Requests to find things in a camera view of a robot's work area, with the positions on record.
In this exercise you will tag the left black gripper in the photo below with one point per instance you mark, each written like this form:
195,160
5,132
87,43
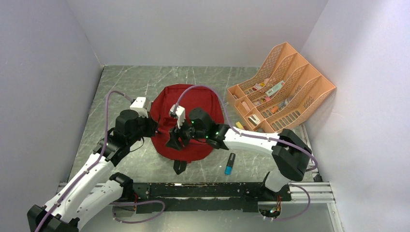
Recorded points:
151,126

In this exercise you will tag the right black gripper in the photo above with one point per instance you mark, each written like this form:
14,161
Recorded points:
173,142

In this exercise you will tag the red student backpack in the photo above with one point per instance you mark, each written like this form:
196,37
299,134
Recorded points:
191,98

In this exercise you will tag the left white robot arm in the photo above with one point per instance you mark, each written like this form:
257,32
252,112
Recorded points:
77,203

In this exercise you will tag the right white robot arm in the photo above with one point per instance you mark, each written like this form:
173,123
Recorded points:
290,154

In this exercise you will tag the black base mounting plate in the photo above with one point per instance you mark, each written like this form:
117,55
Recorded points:
243,196

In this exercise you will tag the blue black highlighter marker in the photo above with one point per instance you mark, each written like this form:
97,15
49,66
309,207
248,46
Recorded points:
230,163

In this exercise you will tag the pink eraser in organizer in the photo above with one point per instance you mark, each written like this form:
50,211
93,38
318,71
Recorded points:
245,106

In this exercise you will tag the orange capped small item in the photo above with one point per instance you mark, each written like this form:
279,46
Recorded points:
273,110

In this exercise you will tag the white green box in organizer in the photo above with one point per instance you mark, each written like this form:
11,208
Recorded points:
275,88

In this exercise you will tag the orange plastic file organizer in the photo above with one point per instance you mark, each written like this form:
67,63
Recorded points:
305,89

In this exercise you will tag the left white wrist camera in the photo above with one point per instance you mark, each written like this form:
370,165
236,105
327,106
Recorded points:
142,106

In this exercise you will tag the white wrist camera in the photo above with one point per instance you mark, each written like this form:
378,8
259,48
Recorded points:
178,112
142,106

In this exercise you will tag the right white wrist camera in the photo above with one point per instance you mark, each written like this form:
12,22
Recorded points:
178,112

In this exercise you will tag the aluminium rail frame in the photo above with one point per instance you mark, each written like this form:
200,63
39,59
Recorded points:
304,192

